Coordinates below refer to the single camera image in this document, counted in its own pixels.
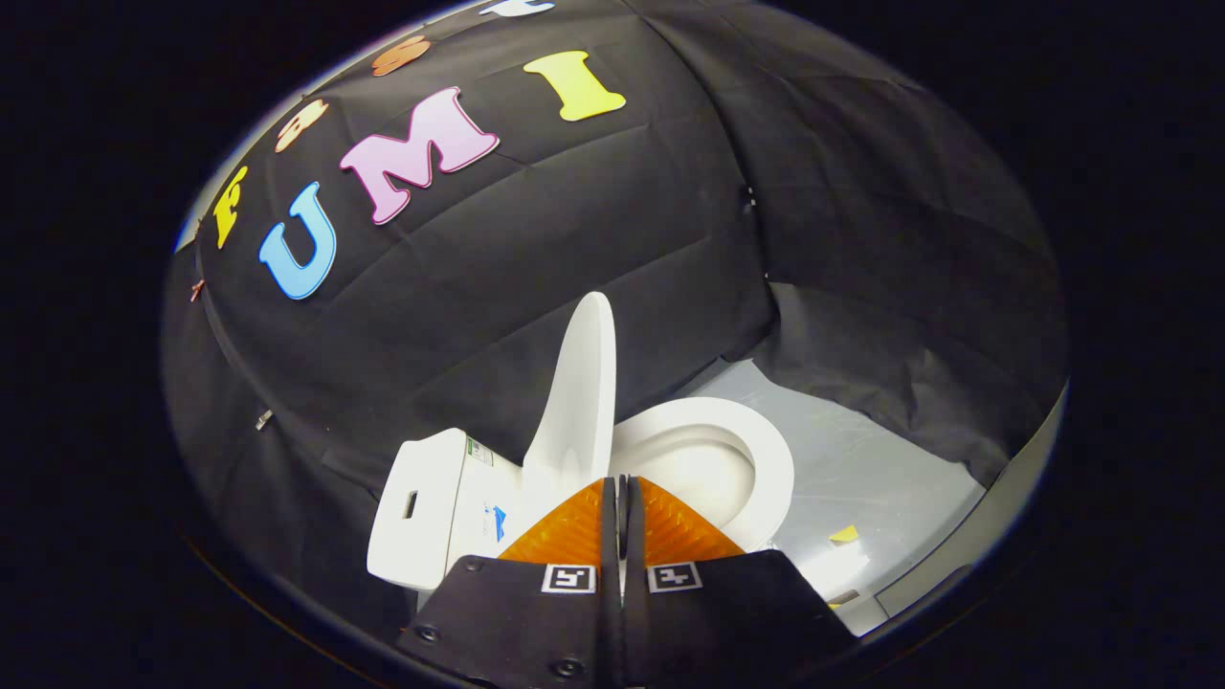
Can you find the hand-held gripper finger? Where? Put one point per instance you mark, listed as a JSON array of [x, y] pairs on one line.
[[610, 574], [632, 612]]

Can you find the white toilet lid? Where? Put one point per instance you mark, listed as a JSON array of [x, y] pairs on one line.
[[584, 383]]

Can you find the white toilet body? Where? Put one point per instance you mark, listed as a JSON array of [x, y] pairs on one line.
[[431, 517]]

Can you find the yellow paper scrap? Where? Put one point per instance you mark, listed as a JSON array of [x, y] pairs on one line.
[[844, 534]]

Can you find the black backdrop cloth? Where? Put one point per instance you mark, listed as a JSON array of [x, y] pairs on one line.
[[536, 287]]

